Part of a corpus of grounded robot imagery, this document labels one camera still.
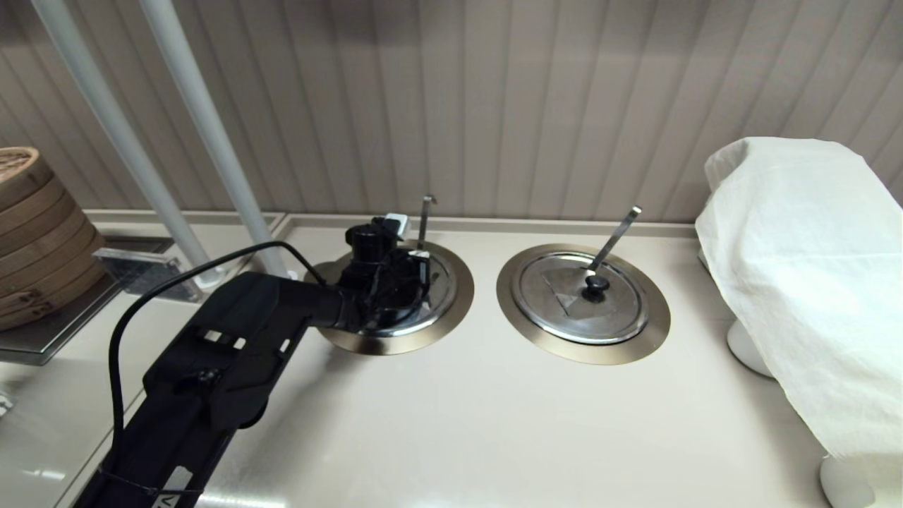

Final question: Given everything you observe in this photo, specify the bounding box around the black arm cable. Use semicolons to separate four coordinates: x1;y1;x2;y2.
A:
107;241;329;466

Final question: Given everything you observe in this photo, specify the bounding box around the clear acrylic sign holder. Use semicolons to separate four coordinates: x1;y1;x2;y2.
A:
95;248;205;304

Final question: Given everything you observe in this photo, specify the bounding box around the steel steamer tray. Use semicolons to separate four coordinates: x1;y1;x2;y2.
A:
0;236;177;368

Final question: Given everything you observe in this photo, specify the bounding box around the grey white slanted pole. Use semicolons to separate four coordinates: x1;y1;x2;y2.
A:
140;0;291;277
32;0;212;270

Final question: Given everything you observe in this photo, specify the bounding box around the bamboo steamer basket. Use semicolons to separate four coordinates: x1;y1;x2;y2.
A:
0;175;80;257
0;253;108;332
0;214;105;299

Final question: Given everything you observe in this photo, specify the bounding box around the white ceramic cup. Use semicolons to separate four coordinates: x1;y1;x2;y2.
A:
818;455;879;508
727;319;777;379

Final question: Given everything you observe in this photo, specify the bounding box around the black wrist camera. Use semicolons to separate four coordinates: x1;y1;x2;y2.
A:
344;222;397;267

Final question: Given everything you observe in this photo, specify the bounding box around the steel ladle handle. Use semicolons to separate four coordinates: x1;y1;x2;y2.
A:
418;195;437;251
586;205;643;277

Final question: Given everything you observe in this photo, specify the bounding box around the steel pot lid black knob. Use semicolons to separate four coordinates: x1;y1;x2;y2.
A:
511;252;651;346

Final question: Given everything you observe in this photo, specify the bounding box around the white cloth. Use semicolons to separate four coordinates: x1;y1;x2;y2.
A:
695;136;903;495

